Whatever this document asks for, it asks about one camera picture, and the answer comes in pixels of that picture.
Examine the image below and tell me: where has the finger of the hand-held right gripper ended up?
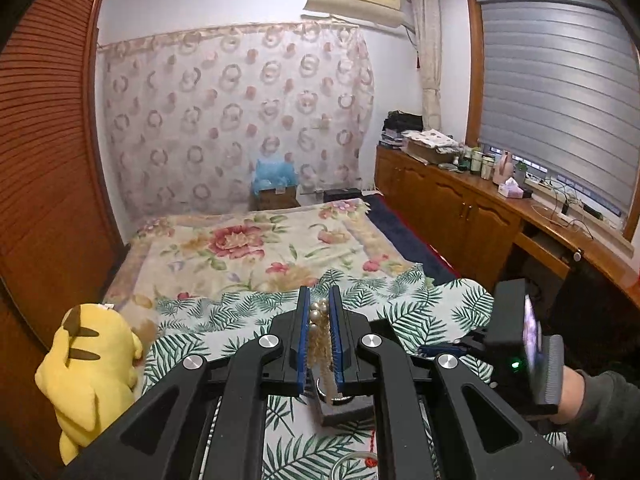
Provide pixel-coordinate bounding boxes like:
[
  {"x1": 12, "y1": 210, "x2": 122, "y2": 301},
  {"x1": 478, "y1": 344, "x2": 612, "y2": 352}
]
[{"x1": 417, "y1": 341, "x2": 475, "y2": 359}]

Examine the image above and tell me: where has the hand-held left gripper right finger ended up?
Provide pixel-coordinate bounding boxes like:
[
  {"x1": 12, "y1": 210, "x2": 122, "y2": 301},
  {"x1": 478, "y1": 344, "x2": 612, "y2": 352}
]
[{"x1": 330, "y1": 285, "x2": 582, "y2": 480}]

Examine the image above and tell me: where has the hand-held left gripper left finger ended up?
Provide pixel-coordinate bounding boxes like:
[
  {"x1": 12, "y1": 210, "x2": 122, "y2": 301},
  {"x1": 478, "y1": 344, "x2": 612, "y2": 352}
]
[{"x1": 60, "y1": 286, "x2": 312, "y2": 480}]

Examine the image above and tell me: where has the pearl necklace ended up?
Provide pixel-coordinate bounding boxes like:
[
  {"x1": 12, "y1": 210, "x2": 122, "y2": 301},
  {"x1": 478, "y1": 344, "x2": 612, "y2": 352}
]
[{"x1": 307, "y1": 299, "x2": 337, "y2": 406}]

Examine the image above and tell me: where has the grey jewellery box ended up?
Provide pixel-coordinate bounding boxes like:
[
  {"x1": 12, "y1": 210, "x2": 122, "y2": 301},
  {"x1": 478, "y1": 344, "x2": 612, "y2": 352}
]
[{"x1": 311, "y1": 381, "x2": 377, "y2": 427}]

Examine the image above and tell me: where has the person's right forearm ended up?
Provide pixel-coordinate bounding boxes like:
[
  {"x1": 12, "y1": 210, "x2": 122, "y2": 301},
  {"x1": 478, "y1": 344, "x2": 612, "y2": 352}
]
[{"x1": 549, "y1": 369, "x2": 640, "y2": 480}]

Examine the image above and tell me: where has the leaf print cloth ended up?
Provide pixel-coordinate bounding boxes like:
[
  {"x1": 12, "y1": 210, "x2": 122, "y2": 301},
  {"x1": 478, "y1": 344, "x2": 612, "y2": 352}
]
[{"x1": 141, "y1": 265, "x2": 572, "y2": 480}]

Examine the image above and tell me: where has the dark blue blanket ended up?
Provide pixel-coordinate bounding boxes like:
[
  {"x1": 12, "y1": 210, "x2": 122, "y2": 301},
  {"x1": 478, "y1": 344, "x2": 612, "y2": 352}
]
[{"x1": 362, "y1": 194, "x2": 462, "y2": 287}]

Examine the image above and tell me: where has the floral blanket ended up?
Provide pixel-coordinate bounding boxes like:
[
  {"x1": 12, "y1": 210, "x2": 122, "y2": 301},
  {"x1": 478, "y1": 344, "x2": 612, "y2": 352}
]
[{"x1": 102, "y1": 198, "x2": 427, "y2": 322}]

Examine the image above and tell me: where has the white power strip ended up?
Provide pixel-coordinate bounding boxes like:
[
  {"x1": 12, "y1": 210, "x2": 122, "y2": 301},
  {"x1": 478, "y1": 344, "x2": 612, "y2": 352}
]
[{"x1": 524, "y1": 177, "x2": 622, "y2": 222}]

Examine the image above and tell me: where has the pink tissue box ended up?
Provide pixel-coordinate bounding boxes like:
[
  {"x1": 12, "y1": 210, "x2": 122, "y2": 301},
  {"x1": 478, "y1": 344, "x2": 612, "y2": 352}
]
[{"x1": 497, "y1": 177, "x2": 525, "y2": 200}]

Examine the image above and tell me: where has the long wooden cabinet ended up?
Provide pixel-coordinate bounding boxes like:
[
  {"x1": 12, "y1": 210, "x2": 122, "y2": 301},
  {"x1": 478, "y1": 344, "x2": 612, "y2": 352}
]
[{"x1": 374, "y1": 144, "x2": 640, "y2": 312}]

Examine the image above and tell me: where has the brown cardboard box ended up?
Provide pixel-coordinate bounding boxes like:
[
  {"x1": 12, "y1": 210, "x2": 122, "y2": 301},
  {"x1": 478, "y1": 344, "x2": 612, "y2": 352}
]
[{"x1": 256, "y1": 186, "x2": 302, "y2": 211}]

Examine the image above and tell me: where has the black box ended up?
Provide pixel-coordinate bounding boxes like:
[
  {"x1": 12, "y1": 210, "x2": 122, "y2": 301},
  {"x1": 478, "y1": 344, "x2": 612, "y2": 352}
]
[{"x1": 322, "y1": 187, "x2": 364, "y2": 204}]

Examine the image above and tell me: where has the blue plastic bag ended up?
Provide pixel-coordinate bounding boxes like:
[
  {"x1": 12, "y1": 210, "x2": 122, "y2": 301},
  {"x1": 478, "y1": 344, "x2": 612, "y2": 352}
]
[{"x1": 251, "y1": 158, "x2": 300, "y2": 197}]

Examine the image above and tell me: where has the white spotted cloth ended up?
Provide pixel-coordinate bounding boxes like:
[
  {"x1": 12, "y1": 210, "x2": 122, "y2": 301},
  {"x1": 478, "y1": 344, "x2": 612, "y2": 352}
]
[{"x1": 402, "y1": 129, "x2": 460, "y2": 149}]

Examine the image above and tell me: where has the yellow plush toy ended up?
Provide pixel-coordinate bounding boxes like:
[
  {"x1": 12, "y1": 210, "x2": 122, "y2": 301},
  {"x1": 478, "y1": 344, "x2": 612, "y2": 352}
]
[{"x1": 34, "y1": 302, "x2": 147, "y2": 467}]

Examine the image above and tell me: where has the grey window blind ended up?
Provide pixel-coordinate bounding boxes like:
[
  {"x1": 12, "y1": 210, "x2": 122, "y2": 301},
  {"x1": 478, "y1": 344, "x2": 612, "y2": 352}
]
[{"x1": 474, "y1": 0, "x2": 640, "y2": 222}]

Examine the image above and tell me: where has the cream window curtain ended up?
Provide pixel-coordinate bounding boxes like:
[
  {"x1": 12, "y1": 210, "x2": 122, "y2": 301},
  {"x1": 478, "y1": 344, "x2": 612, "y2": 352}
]
[{"x1": 409, "y1": 0, "x2": 444, "y2": 134}]

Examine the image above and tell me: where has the wooden louvered wardrobe door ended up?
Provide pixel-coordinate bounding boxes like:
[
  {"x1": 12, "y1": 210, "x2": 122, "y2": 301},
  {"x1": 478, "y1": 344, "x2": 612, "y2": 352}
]
[{"x1": 0, "y1": 0, "x2": 132, "y2": 480}]

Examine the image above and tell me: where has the clear plastic ring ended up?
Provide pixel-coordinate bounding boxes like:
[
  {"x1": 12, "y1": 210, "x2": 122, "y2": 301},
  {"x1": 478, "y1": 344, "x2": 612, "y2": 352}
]
[{"x1": 329, "y1": 452, "x2": 377, "y2": 480}]

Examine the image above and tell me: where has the black cable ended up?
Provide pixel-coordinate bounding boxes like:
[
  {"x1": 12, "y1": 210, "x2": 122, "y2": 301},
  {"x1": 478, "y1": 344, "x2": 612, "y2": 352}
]
[{"x1": 530, "y1": 182, "x2": 601, "y2": 241}]

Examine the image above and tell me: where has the ring patterned curtain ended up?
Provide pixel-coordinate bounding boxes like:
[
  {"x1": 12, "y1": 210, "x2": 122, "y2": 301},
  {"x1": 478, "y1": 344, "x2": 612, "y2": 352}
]
[{"x1": 97, "y1": 22, "x2": 377, "y2": 227}]

